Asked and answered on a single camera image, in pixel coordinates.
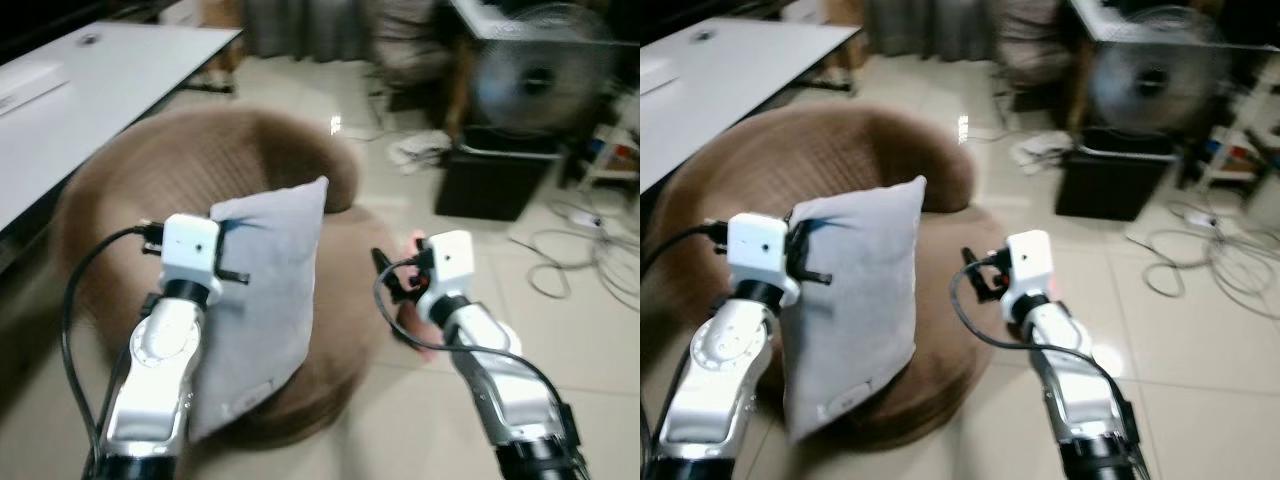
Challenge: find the grey pillow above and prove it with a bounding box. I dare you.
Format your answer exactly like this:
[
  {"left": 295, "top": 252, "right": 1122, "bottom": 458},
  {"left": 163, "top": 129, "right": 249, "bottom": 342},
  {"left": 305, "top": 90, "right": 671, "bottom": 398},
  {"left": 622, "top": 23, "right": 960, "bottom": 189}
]
[
  {"left": 780, "top": 175, "right": 929, "bottom": 444},
  {"left": 188, "top": 177, "right": 331, "bottom": 443}
]

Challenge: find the brown round sofa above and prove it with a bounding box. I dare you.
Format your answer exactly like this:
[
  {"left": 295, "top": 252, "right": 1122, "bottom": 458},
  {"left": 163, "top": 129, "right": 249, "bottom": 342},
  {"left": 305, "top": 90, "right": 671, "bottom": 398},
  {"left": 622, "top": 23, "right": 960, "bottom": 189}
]
[
  {"left": 52, "top": 105, "right": 401, "bottom": 451},
  {"left": 645, "top": 100, "right": 1001, "bottom": 451}
]

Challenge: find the white crumpled cloth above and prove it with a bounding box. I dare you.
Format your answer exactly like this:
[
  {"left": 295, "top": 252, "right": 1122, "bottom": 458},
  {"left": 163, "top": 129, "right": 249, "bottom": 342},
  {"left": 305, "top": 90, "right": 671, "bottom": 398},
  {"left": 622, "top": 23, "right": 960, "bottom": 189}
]
[
  {"left": 387, "top": 129, "right": 454, "bottom": 174},
  {"left": 1009, "top": 130, "right": 1077, "bottom": 174}
]

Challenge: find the black box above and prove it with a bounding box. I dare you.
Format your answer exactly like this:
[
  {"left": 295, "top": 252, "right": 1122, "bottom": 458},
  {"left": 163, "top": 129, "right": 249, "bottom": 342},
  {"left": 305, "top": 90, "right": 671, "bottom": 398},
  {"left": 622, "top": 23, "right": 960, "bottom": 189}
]
[
  {"left": 1053, "top": 128, "right": 1184, "bottom": 222},
  {"left": 433, "top": 128, "right": 563, "bottom": 223}
]

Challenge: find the white table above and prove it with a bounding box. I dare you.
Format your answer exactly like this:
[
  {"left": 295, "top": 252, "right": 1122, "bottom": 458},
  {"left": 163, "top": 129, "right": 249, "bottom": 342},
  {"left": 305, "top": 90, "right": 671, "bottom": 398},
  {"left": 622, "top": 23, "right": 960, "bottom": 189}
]
[
  {"left": 0, "top": 22, "right": 244, "bottom": 236},
  {"left": 640, "top": 18, "right": 863, "bottom": 196}
]

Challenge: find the white shelf with items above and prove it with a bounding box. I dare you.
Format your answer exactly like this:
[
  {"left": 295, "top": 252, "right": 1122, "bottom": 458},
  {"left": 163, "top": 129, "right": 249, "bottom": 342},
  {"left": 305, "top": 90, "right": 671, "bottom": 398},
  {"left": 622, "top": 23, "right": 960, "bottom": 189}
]
[
  {"left": 1195, "top": 98, "right": 1280, "bottom": 193},
  {"left": 575, "top": 98, "right": 641, "bottom": 193}
]

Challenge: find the brown striped cushion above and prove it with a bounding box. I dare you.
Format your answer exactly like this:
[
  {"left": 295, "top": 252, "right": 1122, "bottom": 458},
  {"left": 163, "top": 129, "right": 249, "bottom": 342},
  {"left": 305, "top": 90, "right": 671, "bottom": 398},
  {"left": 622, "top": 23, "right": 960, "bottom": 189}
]
[
  {"left": 372, "top": 0, "right": 457, "bottom": 93},
  {"left": 995, "top": 0, "right": 1077, "bottom": 93}
]

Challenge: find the flat white box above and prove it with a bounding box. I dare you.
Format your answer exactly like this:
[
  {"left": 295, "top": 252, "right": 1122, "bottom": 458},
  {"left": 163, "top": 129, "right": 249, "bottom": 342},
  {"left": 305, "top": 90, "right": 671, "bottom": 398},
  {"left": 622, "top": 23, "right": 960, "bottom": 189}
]
[
  {"left": 0, "top": 62, "right": 69, "bottom": 116},
  {"left": 640, "top": 55, "right": 681, "bottom": 97}
]

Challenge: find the grey pleated curtain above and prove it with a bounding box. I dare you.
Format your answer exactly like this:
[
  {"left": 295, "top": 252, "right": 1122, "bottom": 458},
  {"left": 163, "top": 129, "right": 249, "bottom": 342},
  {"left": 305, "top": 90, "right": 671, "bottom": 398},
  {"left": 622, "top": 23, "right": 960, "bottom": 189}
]
[
  {"left": 243, "top": 0, "right": 377, "bottom": 63},
  {"left": 865, "top": 0, "right": 997, "bottom": 61}
]

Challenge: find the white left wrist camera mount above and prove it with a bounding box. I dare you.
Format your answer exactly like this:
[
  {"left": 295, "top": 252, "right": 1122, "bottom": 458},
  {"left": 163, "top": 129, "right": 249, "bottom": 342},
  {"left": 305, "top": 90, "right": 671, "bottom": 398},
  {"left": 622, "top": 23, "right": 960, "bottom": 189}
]
[
  {"left": 158, "top": 213, "right": 223, "bottom": 304},
  {"left": 726, "top": 212, "right": 802, "bottom": 307}
]

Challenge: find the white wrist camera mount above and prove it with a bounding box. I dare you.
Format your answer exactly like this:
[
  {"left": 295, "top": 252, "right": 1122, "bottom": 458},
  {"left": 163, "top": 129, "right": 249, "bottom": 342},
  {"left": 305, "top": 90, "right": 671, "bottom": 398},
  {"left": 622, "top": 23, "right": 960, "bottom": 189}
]
[
  {"left": 726, "top": 212, "right": 802, "bottom": 307},
  {"left": 1002, "top": 229, "right": 1055, "bottom": 302},
  {"left": 158, "top": 213, "right": 223, "bottom": 304},
  {"left": 424, "top": 229, "right": 477, "bottom": 299}
]

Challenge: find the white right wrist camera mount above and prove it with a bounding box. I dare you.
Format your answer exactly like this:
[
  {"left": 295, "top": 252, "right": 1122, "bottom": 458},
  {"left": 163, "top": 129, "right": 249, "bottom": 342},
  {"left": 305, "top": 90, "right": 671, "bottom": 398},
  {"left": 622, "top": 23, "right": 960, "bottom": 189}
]
[
  {"left": 424, "top": 229, "right": 477, "bottom": 299},
  {"left": 1002, "top": 229, "right": 1055, "bottom": 302}
]

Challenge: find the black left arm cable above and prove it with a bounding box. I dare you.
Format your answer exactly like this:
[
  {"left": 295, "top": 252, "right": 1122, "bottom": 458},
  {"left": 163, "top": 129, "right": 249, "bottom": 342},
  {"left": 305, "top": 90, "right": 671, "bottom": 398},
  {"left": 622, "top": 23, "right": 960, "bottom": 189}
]
[
  {"left": 60, "top": 222, "right": 167, "bottom": 480},
  {"left": 640, "top": 220, "right": 733, "bottom": 301}
]

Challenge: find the grey coiled floor cable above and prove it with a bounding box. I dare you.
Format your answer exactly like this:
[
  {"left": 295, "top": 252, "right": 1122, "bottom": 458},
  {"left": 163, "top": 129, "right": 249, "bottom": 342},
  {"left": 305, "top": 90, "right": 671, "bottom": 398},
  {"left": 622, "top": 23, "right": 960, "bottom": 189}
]
[
  {"left": 1125, "top": 215, "right": 1280, "bottom": 303},
  {"left": 508, "top": 215, "right": 641, "bottom": 303}
]

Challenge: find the grey pedestal fan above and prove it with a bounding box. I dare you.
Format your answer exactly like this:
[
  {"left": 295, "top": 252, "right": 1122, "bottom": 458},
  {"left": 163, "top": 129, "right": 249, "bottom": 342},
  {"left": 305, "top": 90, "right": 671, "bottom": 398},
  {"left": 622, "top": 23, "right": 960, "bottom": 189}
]
[
  {"left": 472, "top": 3, "right": 614, "bottom": 137},
  {"left": 1088, "top": 5, "right": 1237, "bottom": 137}
]

